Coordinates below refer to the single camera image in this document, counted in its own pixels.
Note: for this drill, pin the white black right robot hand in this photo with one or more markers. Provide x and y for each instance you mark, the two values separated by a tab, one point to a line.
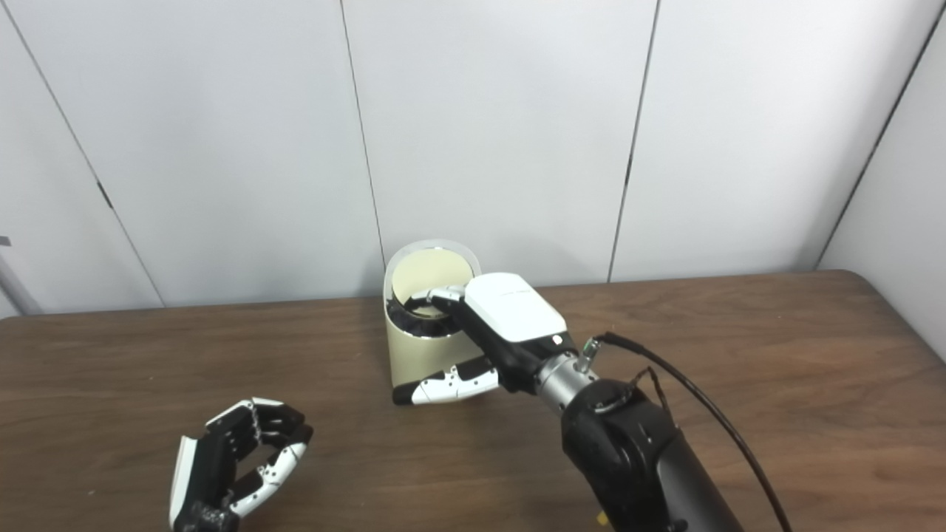
514	310

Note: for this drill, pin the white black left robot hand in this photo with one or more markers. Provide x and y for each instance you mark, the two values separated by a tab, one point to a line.
207	473

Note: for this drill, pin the round cream bin lid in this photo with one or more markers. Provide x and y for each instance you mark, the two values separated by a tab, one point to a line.
425	273

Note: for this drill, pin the cream-colored bin body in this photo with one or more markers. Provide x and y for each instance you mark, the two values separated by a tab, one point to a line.
421	358

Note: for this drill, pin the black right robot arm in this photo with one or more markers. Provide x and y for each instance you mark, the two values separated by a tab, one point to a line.
635	458

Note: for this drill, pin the black bin liner bag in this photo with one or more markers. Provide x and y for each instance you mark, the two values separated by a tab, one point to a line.
414	325

